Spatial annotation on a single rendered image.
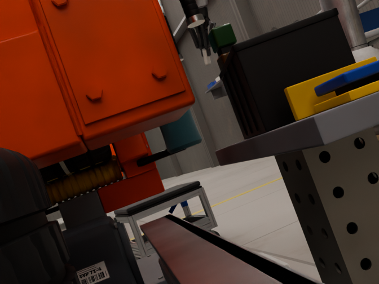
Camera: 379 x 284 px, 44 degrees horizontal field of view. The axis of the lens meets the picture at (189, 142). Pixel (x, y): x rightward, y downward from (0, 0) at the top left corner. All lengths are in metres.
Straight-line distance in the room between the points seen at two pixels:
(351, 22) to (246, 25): 7.32
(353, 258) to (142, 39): 0.39
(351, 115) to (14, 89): 0.41
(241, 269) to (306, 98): 0.33
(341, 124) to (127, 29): 0.32
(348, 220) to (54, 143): 0.38
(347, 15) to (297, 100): 0.98
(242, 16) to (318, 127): 8.39
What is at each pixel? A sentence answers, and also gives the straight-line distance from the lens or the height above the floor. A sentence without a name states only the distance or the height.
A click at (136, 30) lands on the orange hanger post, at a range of 0.64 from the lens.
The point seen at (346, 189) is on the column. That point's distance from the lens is 0.61.
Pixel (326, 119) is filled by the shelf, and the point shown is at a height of 0.44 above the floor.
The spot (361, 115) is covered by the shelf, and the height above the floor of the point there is 0.43.
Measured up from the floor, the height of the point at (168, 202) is 0.29.
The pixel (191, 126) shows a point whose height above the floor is 0.52.
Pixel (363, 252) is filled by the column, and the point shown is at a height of 0.27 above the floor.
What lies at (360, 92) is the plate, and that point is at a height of 0.46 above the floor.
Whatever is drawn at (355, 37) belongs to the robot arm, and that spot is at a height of 0.62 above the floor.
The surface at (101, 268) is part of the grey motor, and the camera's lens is 0.81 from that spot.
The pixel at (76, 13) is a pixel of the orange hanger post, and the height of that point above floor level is 0.68.
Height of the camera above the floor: 0.45
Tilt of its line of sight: 2 degrees up
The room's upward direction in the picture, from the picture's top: 20 degrees counter-clockwise
